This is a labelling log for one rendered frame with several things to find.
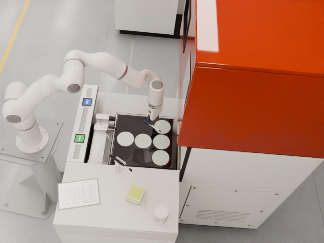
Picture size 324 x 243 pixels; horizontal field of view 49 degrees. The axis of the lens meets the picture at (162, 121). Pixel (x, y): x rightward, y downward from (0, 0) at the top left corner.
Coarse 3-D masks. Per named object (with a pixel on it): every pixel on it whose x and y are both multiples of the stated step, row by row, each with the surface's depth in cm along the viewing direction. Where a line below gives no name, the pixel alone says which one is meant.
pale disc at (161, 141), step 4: (156, 136) 215; (160, 136) 216; (164, 136) 216; (156, 140) 214; (160, 140) 214; (164, 140) 214; (168, 140) 215; (156, 144) 212; (160, 144) 213; (164, 144) 213; (168, 144) 213; (160, 148) 211; (164, 148) 211
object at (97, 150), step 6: (96, 132) 216; (96, 138) 214; (102, 138) 214; (96, 144) 211; (102, 144) 212; (90, 150) 209; (96, 150) 209; (102, 150) 209; (90, 156) 207; (96, 156) 207; (102, 156) 207; (102, 162) 206
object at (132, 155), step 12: (120, 120) 220; (132, 120) 221; (156, 120) 222; (168, 120) 223; (120, 132) 215; (132, 132) 216; (144, 132) 216; (156, 132) 217; (168, 132) 218; (132, 144) 211; (120, 156) 206; (132, 156) 207; (144, 156) 207
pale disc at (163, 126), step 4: (160, 120) 222; (156, 124) 220; (160, 124) 220; (164, 124) 221; (168, 124) 221; (160, 128) 219; (164, 128) 219; (168, 128) 219; (160, 132) 217; (164, 132) 218
